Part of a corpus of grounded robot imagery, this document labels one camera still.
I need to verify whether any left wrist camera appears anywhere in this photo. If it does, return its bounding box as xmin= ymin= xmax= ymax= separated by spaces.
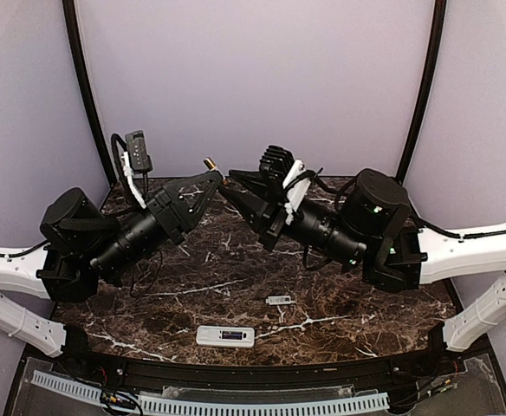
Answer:
xmin=110 ymin=130 xmax=153 ymax=209

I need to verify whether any white slotted cable duct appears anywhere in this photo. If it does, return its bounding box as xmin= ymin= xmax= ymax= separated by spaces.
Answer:
xmin=31 ymin=370 xmax=390 ymax=415

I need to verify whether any gold battery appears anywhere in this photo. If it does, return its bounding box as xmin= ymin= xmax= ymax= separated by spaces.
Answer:
xmin=203 ymin=157 xmax=225 ymax=180

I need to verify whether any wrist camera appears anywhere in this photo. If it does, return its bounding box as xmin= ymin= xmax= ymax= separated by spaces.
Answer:
xmin=110 ymin=130 xmax=153 ymax=209
xmin=259 ymin=145 xmax=317 ymax=225

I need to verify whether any white battery cover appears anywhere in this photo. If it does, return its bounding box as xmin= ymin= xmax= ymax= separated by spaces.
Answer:
xmin=265 ymin=296 xmax=294 ymax=305

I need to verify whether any blue battery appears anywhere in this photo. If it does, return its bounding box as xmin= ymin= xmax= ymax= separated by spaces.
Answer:
xmin=221 ymin=331 xmax=243 ymax=340

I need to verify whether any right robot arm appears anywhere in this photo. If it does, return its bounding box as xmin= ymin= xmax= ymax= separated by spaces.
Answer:
xmin=220 ymin=169 xmax=506 ymax=376

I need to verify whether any right black frame post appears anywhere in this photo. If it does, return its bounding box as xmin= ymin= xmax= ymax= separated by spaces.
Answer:
xmin=395 ymin=0 xmax=447 ymax=185

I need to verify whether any black frame post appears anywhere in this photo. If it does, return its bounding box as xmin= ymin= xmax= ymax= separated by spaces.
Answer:
xmin=62 ymin=0 xmax=117 ymax=187
xmin=395 ymin=0 xmax=447 ymax=185

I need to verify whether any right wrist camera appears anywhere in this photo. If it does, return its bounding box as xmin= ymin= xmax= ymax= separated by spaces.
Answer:
xmin=259 ymin=145 xmax=317 ymax=225

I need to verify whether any left black frame post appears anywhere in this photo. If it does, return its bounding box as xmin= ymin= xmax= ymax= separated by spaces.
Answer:
xmin=62 ymin=0 xmax=117 ymax=187

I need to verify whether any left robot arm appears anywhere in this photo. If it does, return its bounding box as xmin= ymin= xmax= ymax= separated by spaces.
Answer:
xmin=0 ymin=170 xmax=224 ymax=378

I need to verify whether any white remote control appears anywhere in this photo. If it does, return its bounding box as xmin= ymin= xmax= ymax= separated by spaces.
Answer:
xmin=196 ymin=325 xmax=255 ymax=348

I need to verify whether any black front rail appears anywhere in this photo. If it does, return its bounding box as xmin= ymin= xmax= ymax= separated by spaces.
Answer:
xmin=75 ymin=350 xmax=431 ymax=390

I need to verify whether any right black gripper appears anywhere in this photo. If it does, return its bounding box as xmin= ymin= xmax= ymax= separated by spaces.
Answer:
xmin=217 ymin=169 xmax=369 ymax=270

